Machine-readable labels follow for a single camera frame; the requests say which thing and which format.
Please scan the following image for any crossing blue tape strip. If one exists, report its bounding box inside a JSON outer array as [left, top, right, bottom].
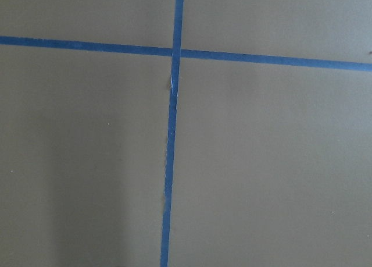
[[159, 0, 184, 267]]

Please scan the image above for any long blue tape strip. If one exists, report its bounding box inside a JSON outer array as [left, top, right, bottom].
[[1, 35, 371, 72]]

